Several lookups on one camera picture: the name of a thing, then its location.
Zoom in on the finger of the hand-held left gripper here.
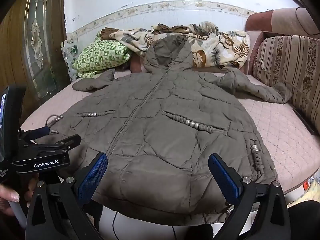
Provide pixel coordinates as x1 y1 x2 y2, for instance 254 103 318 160
25 134 81 153
21 126 58 140

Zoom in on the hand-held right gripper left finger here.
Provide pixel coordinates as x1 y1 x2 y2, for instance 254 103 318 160
25 152 108 240

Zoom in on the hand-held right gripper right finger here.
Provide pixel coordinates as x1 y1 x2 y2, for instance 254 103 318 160
208 153 292 240

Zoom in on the grey-brown padded hooded jacket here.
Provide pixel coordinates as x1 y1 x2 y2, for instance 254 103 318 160
72 34 293 227

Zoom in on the person's left hand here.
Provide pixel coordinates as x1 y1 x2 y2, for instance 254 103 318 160
0 174 40 217

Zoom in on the pink quilted bed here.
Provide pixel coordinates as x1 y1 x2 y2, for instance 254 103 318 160
20 65 320 198

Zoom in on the orange plastic thing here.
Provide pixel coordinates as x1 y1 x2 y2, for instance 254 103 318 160
301 175 320 193

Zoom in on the floral plastic bag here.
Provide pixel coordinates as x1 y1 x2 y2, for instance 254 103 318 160
61 39 79 80

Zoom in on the wooden stained glass door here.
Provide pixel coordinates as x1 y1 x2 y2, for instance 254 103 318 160
0 0 70 130

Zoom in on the dark cloth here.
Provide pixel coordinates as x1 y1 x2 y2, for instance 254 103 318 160
287 200 320 240

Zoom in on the green checked pillow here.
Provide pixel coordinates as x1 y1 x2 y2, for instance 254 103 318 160
71 39 133 78

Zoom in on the brown ruffled cloth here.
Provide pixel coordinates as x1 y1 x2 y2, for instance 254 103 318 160
100 27 120 41

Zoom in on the leaf print blanket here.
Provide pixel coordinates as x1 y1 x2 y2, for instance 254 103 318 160
110 21 251 69

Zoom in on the striped floral sofa cushion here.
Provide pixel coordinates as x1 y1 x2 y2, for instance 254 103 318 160
252 35 320 134

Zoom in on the pink sofa armrest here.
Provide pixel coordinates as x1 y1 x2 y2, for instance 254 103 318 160
244 7 320 77

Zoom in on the metal ring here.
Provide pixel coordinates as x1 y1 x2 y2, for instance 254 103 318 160
46 114 63 128

